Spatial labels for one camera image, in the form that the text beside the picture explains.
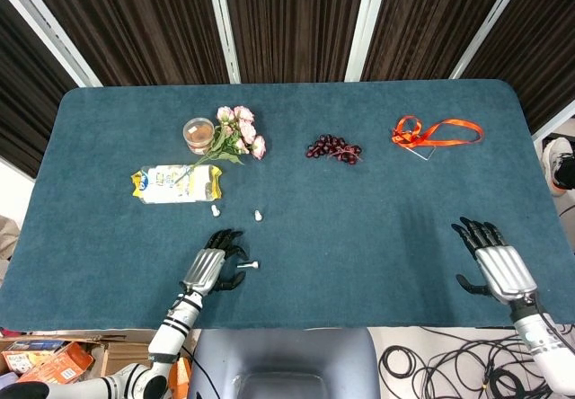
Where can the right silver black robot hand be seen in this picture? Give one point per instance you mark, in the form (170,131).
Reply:
(505,271)

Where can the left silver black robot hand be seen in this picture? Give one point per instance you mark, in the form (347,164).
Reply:
(204,271)

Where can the small white piece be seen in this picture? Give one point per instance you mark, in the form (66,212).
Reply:
(215,210)
(258,215)

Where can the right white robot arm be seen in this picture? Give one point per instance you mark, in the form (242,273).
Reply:
(548,349)

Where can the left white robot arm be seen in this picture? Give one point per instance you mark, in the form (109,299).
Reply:
(175,322)

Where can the grey robot base seat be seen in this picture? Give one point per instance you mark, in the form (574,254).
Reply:
(287,358)

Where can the yellow white snack package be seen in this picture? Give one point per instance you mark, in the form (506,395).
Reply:
(166,185)

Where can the blue felt table mat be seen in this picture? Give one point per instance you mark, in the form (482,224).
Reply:
(314,237)

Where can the brown cardboard box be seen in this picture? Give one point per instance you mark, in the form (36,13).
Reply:
(117,354)

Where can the white black sneaker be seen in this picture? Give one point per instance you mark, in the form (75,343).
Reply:
(557,156)

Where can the clear jar with brown contents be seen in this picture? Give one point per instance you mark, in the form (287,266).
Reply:
(198,135)

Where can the clear plastic card holder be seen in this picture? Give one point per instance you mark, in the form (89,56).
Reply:
(427,154)

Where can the pink artificial flower bouquet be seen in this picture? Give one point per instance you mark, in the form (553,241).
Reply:
(246,130)

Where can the orange ribbon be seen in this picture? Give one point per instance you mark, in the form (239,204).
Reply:
(401,137)

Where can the dark red grape bunch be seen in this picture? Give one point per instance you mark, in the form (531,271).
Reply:
(330,146)

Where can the orange snack box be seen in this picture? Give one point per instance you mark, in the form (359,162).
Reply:
(54,365)

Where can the blue flat package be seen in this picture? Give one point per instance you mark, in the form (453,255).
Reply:
(36,344)

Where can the beige bystander trousers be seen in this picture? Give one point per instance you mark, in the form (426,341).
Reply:
(5,237)

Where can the purple bag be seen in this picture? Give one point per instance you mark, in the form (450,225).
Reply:
(6,378)

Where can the dark brown partition panel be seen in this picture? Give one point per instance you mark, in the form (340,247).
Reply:
(431,21)
(539,44)
(292,21)
(27,111)
(135,26)

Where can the white aluminium partition post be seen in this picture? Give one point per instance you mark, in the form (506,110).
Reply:
(223,26)
(366,26)
(49,30)
(489,26)
(554,122)

